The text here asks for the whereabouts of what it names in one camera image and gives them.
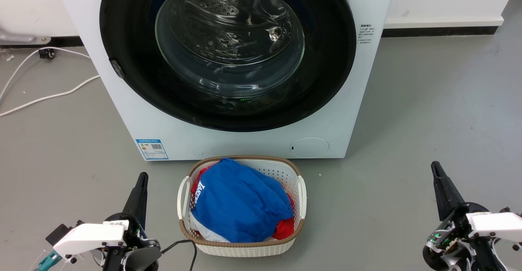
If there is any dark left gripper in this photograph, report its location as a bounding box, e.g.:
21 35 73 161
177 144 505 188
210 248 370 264
102 172 162 271

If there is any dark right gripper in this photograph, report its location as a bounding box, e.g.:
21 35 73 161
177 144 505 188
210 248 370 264
422 161 496 271

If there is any white front-load washing machine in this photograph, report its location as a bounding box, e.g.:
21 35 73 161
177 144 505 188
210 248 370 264
51 0 397 161

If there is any round black glass washer door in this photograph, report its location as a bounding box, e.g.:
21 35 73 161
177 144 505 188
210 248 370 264
99 0 357 132

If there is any blue energy label sticker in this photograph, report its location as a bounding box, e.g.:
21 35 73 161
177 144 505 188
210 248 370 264
136 139 169 161

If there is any blue garment white lettering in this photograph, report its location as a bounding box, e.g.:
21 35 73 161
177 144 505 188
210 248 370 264
190 158 294 243

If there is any white laundry basket brown rim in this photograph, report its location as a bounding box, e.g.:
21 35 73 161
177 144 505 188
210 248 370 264
177 155 307 258

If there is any round white filter cover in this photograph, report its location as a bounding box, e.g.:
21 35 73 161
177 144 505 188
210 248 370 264
290 137 330 158

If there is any red garment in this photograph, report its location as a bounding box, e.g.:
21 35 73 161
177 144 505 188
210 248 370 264
192 166 295 240

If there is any small black text sticker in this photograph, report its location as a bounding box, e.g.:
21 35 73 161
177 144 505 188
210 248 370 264
357 24 375 45

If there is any steel washer drum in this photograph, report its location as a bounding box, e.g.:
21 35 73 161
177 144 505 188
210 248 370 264
155 0 305 99

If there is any grey metal base foot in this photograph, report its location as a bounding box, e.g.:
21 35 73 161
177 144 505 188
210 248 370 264
0 26 52 46

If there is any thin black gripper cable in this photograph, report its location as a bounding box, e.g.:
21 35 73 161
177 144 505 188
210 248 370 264
160 240 198 271

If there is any teal cable connector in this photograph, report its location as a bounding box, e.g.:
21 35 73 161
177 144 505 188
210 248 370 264
35 251 62 271

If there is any white power cable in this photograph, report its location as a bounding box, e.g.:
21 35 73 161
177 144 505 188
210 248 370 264
0 75 101 117
0 47 91 102

